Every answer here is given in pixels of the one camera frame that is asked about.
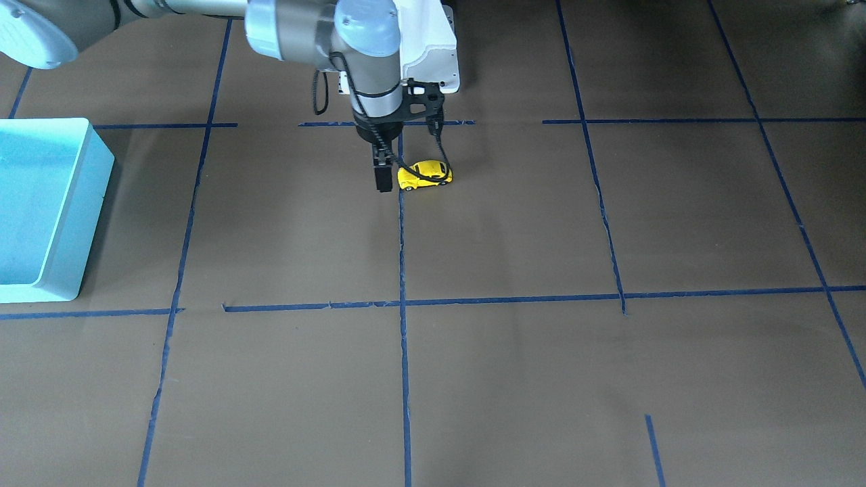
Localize turquoise plastic bin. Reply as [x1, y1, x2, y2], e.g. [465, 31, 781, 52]
[1, 118, 114, 303]

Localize yellow beetle toy car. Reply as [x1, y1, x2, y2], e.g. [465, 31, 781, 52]
[398, 160, 453, 191]

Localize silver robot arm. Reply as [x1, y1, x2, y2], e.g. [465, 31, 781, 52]
[2, 1, 403, 192]

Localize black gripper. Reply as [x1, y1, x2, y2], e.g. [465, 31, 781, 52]
[353, 115, 403, 192]

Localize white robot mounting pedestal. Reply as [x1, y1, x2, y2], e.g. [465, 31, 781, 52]
[334, 1, 461, 93]

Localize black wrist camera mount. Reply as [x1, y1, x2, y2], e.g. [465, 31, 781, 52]
[398, 78, 445, 135]

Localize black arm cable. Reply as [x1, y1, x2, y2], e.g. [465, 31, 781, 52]
[311, 53, 453, 182]

